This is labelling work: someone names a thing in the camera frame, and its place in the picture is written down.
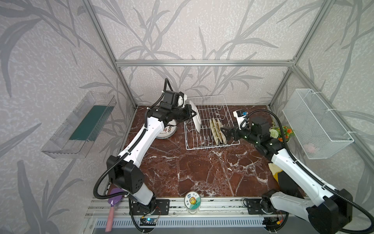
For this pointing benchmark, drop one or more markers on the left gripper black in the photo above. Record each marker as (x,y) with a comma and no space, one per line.
(188,109)

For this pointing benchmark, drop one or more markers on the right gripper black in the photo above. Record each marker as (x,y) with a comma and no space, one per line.
(230,130)

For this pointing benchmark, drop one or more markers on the white plate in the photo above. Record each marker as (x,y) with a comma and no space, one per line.
(167,132)
(196,118)

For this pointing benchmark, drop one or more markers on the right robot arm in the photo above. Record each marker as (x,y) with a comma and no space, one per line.
(308,197)

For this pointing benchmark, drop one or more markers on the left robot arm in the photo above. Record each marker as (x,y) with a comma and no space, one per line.
(124,170)

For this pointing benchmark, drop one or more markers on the tan woven plate right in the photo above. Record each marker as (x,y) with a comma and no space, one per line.
(224,139)

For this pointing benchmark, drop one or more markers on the green woven plate middle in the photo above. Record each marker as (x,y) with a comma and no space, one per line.
(216,125)

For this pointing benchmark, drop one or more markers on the green woven plate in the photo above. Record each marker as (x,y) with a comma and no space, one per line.
(216,125)
(214,132)

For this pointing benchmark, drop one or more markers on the green woven plate left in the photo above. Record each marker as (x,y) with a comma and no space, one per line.
(214,132)

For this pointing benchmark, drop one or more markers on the potted artificial flower plant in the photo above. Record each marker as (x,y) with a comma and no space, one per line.
(277,132)

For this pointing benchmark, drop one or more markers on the yellow black rubber glove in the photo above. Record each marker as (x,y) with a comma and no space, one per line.
(286,183)

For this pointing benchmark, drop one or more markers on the green sponge mat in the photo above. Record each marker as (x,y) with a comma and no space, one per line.
(90,127)

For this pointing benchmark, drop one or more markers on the purple pink brush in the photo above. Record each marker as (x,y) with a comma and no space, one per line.
(113,202)

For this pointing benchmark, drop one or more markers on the left circuit board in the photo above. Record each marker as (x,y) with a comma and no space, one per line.
(148,221)

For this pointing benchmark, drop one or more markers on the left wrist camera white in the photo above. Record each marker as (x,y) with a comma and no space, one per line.
(182,98)

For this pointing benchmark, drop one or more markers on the white wire dish rack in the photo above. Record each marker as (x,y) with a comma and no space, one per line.
(214,113)

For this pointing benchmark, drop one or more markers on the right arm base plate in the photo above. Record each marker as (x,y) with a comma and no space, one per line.
(261,207)

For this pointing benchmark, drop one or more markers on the white mesh wall basket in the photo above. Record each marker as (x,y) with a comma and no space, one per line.
(318,130)

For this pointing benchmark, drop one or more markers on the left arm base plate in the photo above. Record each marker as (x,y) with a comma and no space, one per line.
(156,207)

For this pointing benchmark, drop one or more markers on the clear plastic wall shelf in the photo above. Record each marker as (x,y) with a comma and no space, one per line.
(59,146)

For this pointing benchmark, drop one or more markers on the aluminium front rail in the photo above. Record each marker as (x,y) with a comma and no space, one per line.
(210,207)

